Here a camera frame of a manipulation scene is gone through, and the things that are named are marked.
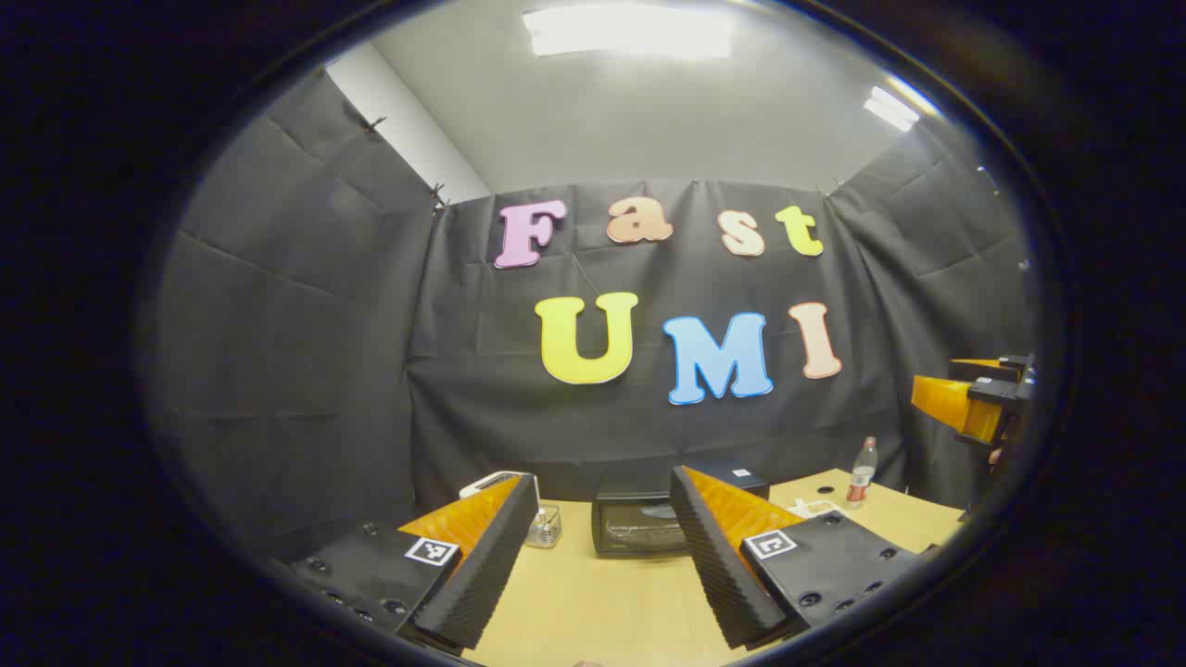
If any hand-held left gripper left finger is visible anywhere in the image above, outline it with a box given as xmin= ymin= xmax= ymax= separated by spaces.
xmin=278 ymin=472 xmax=540 ymax=654

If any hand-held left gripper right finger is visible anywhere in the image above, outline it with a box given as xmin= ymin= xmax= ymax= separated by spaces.
xmin=669 ymin=465 xmax=927 ymax=649

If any black electric oven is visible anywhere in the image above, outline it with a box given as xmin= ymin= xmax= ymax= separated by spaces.
xmin=591 ymin=463 xmax=770 ymax=559

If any clear glass holder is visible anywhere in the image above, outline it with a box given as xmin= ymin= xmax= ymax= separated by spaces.
xmin=524 ymin=505 xmax=563 ymax=549

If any white toaster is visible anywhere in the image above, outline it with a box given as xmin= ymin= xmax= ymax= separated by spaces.
xmin=459 ymin=470 xmax=543 ymax=506

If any clear plastic bottle red label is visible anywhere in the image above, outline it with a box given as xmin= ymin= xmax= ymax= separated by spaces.
xmin=845 ymin=436 xmax=878 ymax=510

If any black backdrop cloth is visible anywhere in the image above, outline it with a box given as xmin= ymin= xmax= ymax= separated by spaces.
xmin=139 ymin=65 xmax=1039 ymax=561

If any ceiling light panel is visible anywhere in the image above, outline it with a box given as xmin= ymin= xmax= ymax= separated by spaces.
xmin=522 ymin=3 xmax=738 ymax=61
xmin=864 ymin=83 xmax=927 ymax=132

